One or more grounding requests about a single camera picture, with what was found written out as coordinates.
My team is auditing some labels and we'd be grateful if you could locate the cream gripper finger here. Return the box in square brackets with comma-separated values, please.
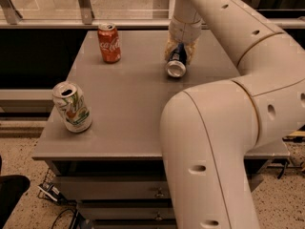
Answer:
[164, 35, 177, 61]
[185, 39, 199, 65]

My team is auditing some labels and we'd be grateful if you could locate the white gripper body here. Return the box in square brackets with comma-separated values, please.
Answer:
[169, 17, 202, 44]

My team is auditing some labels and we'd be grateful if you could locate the blue pepsi can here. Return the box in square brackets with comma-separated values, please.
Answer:
[165, 43, 187, 78]

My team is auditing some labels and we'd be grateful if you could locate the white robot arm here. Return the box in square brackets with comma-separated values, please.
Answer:
[160, 0, 305, 229]

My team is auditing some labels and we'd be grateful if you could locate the red coca-cola can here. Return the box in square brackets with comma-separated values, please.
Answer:
[97, 23, 121, 63]

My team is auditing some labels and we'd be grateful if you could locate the white green soda can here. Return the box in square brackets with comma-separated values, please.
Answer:
[52, 81, 92, 133]

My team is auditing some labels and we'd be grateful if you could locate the metal glass railing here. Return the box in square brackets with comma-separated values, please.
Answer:
[0, 0, 304, 29]

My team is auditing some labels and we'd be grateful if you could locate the top grey drawer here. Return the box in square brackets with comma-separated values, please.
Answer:
[52, 176, 170, 200]

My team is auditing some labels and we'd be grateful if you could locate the grey drawer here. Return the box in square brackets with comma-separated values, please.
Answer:
[52, 176, 170, 200]
[78, 201, 174, 220]

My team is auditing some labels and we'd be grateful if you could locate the middle grey drawer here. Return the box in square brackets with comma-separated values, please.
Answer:
[78, 201, 174, 220]

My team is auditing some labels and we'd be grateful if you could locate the black chair seat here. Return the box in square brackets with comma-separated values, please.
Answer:
[0, 175, 31, 229]

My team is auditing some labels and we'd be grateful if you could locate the wire basket with items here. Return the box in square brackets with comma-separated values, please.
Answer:
[37, 169, 67, 205]

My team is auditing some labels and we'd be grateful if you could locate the black floor cable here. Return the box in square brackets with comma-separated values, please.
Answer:
[51, 207, 84, 229]

